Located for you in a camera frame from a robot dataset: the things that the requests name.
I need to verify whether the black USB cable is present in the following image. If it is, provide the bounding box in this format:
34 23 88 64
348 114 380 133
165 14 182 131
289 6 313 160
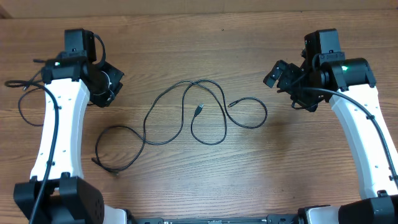
91 80 224 177
190 79 269 146
17 58 47 128

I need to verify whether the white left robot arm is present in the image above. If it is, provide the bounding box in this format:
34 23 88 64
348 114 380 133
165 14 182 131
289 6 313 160
5 50 134 223

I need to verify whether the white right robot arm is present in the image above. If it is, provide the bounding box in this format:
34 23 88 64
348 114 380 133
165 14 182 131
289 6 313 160
263 29 397 224

